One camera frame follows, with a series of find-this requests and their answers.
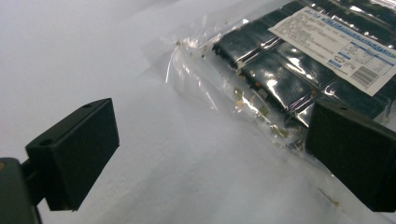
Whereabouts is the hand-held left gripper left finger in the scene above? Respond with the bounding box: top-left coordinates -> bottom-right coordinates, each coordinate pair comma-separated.
20,97 -> 120,212

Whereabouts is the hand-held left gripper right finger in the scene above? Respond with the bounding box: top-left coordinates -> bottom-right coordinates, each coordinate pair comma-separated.
304,100 -> 396,213

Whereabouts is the clear bag of dark packets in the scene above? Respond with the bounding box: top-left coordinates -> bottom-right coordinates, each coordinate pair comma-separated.
141,0 -> 396,224

